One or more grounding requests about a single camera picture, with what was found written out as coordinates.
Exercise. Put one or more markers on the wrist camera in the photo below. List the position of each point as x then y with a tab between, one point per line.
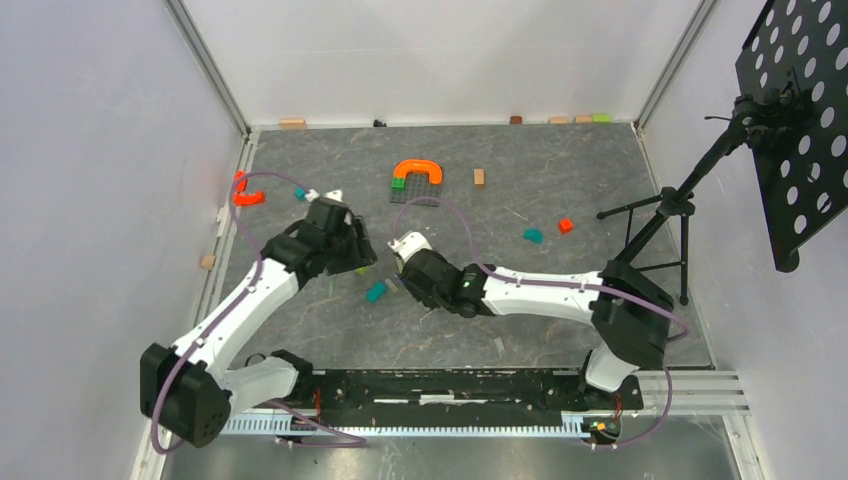
335	195
408	245

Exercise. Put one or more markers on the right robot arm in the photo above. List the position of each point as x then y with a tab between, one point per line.
629	312

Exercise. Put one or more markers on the dark grey lego baseplate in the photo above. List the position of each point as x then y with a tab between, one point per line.
417	185

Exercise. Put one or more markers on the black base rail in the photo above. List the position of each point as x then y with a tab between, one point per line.
463	398

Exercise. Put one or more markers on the black tripod stand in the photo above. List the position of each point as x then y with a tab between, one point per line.
682	192

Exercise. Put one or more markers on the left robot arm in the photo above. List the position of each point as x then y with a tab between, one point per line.
190	387

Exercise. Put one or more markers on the red cube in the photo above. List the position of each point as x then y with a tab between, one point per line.
565	226

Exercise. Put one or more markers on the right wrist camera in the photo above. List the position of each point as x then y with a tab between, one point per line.
408	245

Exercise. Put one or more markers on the orange arch block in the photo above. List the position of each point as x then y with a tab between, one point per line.
432	170

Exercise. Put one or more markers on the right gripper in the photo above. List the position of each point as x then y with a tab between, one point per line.
429	300

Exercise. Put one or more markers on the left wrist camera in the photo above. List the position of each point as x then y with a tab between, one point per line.
335	195

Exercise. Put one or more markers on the teal half-round block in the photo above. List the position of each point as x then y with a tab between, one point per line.
533	235

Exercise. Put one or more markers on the wooden block left edge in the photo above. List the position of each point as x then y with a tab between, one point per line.
208	262

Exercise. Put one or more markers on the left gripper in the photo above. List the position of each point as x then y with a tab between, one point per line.
362	252

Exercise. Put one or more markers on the green lego brick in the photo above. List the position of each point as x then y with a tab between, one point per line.
398	184

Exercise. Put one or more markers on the orange curved block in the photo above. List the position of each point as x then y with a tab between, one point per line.
243	199

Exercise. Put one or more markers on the wooden block at wall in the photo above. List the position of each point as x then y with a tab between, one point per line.
292	124

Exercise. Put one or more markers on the black perforated panel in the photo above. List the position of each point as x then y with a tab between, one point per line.
793	64

